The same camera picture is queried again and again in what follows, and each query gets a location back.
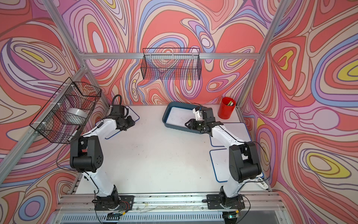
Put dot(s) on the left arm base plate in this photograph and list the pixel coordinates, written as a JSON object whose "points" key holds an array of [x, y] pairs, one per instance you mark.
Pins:
{"points": [[120, 203]]}

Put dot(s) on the teal plastic storage box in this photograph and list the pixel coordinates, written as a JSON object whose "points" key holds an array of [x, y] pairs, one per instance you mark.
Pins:
{"points": [[181, 105]]}

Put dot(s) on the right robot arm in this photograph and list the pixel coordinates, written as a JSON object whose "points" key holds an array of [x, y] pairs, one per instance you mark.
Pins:
{"points": [[243, 159]]}

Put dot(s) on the red plastic cup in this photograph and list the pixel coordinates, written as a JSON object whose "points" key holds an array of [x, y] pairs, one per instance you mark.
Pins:
{"points": [[224, 110]]}

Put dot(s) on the wire basket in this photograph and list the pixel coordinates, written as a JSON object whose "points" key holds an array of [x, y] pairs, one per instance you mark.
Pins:
{"points": [[171, 63], [50, 122]]}

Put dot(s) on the back wire basket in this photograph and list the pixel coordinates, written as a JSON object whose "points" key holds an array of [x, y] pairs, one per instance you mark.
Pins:
{"points": [[171, 63]]}

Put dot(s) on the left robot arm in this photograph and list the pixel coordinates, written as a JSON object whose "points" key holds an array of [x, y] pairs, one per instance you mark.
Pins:
{"points": [[86, 154]]}

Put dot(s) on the marker in wire basket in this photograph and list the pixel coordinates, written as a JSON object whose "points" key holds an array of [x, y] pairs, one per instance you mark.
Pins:
{"points": [[74, 135]]}

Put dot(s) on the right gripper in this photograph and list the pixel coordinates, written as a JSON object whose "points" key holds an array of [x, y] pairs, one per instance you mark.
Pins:
{"points": [[192, 124]]}

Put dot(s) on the blue whiteboard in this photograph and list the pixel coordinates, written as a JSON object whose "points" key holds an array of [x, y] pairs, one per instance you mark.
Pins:
{"points": [[220, 163], [178, 117], [131, 114], [236, 128]]}

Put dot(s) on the left wire basket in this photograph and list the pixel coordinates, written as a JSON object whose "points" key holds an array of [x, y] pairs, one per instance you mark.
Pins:
{"points": [[50, 122]]}

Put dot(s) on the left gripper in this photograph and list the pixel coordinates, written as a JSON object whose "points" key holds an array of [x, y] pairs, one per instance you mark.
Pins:
{"points": [[131, 122]]}

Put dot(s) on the silver tape roll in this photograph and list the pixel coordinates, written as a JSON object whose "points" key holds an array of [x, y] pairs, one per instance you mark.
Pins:
{"points": [[75, 116]]}

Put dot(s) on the white clip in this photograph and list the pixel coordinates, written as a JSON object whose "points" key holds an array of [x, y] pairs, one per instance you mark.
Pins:
{"points": [[261, 183]]}

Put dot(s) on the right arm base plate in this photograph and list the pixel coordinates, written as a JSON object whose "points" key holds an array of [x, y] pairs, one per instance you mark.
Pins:
{"points": [[220, 201]]}

